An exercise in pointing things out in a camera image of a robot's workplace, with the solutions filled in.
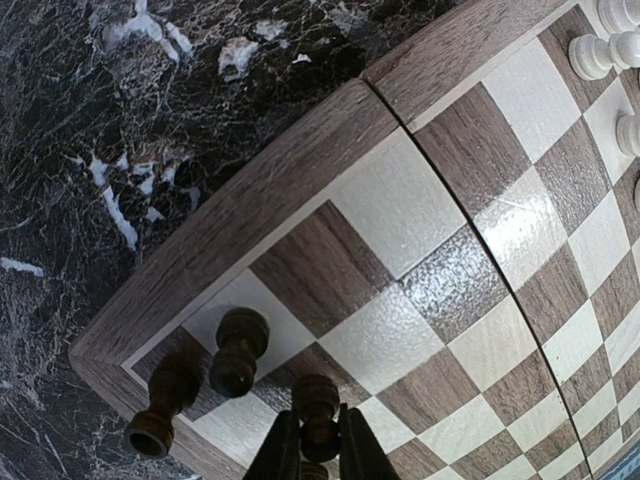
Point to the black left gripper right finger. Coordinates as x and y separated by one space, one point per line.
361 455

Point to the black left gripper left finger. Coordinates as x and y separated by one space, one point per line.
278 458

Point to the dark chess pawn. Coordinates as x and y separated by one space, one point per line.
316 399
242 338

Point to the dark chess rook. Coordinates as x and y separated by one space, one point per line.
173 387

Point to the wooden chess board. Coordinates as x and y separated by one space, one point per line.
440 239

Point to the white chess piece row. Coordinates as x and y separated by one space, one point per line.
602 57

